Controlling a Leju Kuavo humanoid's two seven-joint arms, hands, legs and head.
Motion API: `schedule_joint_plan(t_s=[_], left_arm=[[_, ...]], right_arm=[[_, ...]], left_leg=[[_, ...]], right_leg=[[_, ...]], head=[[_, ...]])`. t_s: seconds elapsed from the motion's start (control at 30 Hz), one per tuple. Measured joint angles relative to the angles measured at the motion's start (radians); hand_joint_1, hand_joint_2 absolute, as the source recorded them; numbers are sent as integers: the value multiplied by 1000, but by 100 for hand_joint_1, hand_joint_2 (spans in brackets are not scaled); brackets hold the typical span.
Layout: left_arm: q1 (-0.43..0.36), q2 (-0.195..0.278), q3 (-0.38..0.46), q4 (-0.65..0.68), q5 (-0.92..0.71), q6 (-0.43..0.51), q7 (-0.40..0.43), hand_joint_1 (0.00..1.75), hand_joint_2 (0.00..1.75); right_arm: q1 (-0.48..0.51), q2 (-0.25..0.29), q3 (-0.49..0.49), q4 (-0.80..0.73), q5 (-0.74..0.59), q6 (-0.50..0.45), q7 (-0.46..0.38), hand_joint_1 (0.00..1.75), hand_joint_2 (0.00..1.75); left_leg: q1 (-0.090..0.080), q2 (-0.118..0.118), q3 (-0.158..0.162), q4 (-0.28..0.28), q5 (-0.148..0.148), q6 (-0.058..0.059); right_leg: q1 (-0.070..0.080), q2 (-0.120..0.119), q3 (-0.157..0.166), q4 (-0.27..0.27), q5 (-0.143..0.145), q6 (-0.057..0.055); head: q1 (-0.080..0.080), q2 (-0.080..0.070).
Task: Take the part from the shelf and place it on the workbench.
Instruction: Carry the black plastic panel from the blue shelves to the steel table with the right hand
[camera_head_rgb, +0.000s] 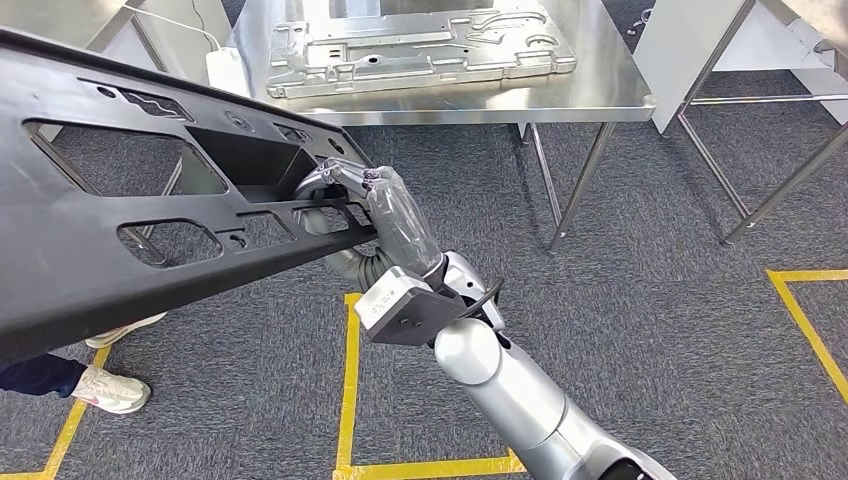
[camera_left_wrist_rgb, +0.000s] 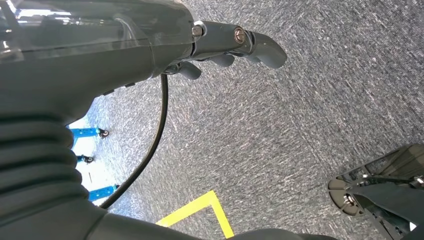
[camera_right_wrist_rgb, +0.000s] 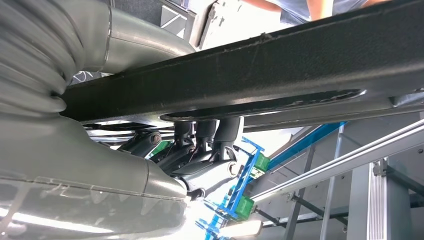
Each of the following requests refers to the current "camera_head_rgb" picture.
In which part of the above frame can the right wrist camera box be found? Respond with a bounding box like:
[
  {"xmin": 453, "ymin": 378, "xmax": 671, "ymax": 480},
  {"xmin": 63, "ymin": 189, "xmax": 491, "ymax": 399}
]
[{"xmin": 354, "ymin": 266, "xmax": 432, "ymax": 333}]

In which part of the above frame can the person's right leg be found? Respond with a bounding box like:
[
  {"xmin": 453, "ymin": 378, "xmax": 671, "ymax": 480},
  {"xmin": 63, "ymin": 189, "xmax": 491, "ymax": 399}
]
[{"xmin": 0, "ymin": 354, "xmax": 87, "ymax": 399}]

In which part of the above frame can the person's right shoe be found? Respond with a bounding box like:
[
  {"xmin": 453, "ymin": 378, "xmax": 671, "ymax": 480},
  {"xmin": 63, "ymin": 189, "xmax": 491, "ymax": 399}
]
[{"xmin": 69, "ymin": 366, "xmax": 152, "ymax": 415}]

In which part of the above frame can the stainless steel workbench table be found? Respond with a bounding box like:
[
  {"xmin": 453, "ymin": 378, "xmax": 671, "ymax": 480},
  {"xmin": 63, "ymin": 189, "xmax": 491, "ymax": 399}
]
[{"xmin": 225, "ymin": 0, "xmax": 657, "ymax": 254}]

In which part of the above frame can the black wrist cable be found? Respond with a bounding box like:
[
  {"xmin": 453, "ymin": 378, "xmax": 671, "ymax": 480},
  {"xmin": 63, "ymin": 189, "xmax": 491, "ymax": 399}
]
[{"xmin": 457, "ymin": 278, "xmax": 505, "ymax": 321}]

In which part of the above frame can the stamped sheet metal plate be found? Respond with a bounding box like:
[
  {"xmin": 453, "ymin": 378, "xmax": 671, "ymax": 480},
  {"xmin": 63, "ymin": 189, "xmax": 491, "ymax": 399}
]
[{"xmin": 264, "ymin": 6, "xmax": 578, "ymax": 101}]

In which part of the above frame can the white divider board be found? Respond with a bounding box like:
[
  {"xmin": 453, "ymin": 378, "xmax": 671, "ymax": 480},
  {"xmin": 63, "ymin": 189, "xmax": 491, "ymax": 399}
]
[
  {"xmin": 632, "ymin": 0, "xmax": 757, "ymax": 137},
  {"xmin": 99, "ymin": 0, "xmax": 233, "ymax": 87}
]

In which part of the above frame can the large white power strip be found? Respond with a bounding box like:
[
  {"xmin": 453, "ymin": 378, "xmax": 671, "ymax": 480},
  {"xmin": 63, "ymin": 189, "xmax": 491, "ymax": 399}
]
[{"xmin": 205, "ymin": 46, "xmax": 252, "ymax": 99}]

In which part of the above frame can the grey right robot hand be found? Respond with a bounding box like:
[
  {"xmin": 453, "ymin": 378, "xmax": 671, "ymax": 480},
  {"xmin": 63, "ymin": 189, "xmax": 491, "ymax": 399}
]
[{"xmin": 293, "ymin": 157, "xmax": 444, "ymax": 280}]

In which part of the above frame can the white power cable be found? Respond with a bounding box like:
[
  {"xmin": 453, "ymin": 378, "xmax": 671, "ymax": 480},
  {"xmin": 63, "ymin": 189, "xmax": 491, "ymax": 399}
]
[{"xmin": 122, "ymin": 3, "xmax": 223, "ymax": 51}]

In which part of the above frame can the black plastic panel part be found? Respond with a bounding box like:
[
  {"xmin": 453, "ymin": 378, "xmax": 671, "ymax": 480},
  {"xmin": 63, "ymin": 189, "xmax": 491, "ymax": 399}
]
[{"xmin": 0, "ymin": 26, "xmax": 379, "ymax": 366}]

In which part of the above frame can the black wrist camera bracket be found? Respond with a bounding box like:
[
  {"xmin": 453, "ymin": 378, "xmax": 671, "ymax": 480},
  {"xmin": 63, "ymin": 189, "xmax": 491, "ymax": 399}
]
[{"xmin": 370, "ymin": 284, "xmax": 505, "ymax": 347}]

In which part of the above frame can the thin black cable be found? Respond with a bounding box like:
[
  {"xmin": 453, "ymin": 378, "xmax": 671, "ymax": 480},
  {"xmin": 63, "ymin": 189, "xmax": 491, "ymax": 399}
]
[{"xmin": 192, "ymin": 0, "xmax": 220, "ymax": 49}]

